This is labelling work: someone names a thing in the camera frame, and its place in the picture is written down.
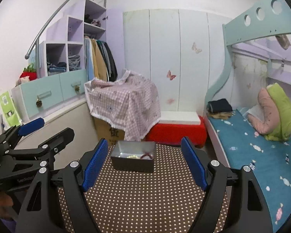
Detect dark metal tin box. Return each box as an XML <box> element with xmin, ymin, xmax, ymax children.
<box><xmin>110</xmin><ymin>140</ymin><xmax>156</xmax><ymax>173</ymax></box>

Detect person's left hand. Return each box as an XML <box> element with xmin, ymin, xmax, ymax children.
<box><xmin>0</xmin><ymin>192</ymin><xmax>13</xmax><ymax>220</ymax></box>

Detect green white paper bag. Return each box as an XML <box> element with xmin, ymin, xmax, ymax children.
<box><xmin>0</xmin><ymin>90</ymin><xmax>22</xmax><ymax>130</ymax></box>

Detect teal drawer unit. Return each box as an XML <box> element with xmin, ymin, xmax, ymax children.
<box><xmin>11</xmin><ymin>70</ymin><xmax>87</xmax><ymax>123</ymax></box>

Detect blue candy print mattress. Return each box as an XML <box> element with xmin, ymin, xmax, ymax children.
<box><xmin>209</xmin><ymin>110</ymin><xmax>291</xmax><ymax>231</ymax></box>

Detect brown cardboard box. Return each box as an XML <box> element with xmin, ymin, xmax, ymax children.
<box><xmin>94</xmin><ymin>117</ymin><xmax>125</xmax><ymax>146</ymax></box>

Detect red strawberry plush toy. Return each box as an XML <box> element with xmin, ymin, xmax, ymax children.
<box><xmin>16</xmin><ymin>63</ymin><xmax>38</xmax><ymax>85</ymax></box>

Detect brown polka dot tablecloth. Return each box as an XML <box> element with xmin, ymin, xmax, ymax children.
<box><xmin>56</xmin><ymin>142</ymin><xmax>231</xmax><ymax>233</ymax></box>

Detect pink checkered cloth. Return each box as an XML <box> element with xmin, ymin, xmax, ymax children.
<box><xmin>84</xmin><ymin>70</ymin><xmax>161</xmax><ymax>142</ymax></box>

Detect pink and green pillow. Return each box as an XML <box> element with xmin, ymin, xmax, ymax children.
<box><xmin>247</xmin><ymin>83</ymin><xmax>291</xmax><ymax>142</ymax></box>

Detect lilac stair shelf unit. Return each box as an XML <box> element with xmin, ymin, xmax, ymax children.
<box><xmin>37</xmin><ymin>0</ymin><xmax>125</xmax><ymax>78</ymax></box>

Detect hanging clothes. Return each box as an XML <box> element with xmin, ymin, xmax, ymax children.
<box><xmin>84</xmin><ymin>36</ymin><xmax>118</xmax><ymax>82</ymax></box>

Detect dark folded clothes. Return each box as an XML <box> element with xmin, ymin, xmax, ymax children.
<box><xmin>207</xmin><ymin>98</ymin><xmax>233</xmax><ymax>120</ymax></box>

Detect red upholstered stool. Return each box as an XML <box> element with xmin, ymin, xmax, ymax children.
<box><xmin>145</xmin><ymin>116</ymin><xmax>208</xmax><ymax>148</ymax></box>

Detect white board on stool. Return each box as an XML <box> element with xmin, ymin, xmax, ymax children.
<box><xmin>159</xmin><ymin>111</ymin><xmax>201</xmax><ymax>125</ymax></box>

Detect metal stair handrail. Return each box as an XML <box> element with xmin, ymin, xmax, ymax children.
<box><xmin>24</xmin><ymin>0</ymin><xmax>110</xmax><ymax>60</ymax></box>

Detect white wardrobe with butterflies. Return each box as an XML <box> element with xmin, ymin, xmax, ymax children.
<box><xmin>123</xmin><ymin>9</ymin><xmax>231</xmax><ymax>115</ymax></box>

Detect cream cabinet with handles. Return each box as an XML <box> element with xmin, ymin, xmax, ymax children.
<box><xmin>14</xmin><ymin>98</ymin><xmax>98</xmax><ymax>170</ymax></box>

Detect teal bunk bed frame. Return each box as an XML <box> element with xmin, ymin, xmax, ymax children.
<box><xmin>203</xmin><ymin>0</ymin><xmax>291</xmax><ymax>233</ymax></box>

